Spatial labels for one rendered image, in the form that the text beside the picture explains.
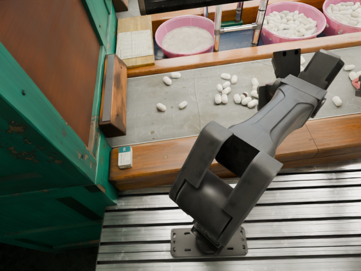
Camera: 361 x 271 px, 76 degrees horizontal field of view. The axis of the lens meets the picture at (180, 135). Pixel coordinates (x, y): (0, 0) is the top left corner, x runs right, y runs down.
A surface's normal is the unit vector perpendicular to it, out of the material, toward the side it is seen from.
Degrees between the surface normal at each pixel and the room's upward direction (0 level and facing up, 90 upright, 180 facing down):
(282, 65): 50
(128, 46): 0
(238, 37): 0
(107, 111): 0
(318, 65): 38
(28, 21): 90
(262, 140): 19
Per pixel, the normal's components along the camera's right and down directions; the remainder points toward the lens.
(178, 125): -0.07, -0.54
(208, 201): -0.25, -0.34
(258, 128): 0.15, -0.73
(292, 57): 0.04, 0.29
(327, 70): -0.47, -0.02
